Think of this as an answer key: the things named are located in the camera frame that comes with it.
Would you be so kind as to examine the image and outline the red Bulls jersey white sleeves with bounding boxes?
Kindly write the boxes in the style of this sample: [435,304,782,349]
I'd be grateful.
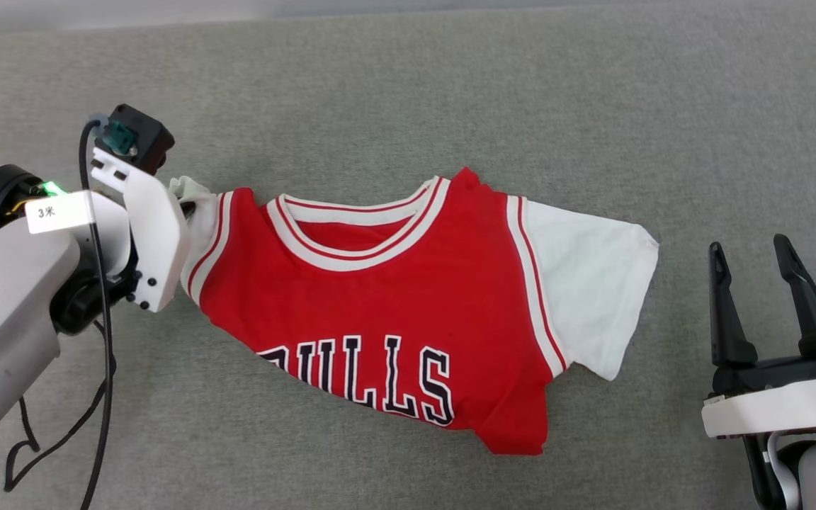
[169,166,661,456]

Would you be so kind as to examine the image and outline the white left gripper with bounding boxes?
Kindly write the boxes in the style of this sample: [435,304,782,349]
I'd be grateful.
[91,147,198,314]

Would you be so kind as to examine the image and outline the white paper label tag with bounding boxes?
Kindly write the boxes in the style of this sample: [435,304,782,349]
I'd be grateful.
[25,191,94,235]

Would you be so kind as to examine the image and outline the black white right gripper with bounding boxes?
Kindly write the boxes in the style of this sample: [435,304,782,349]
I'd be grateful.
[701,234,816,441]

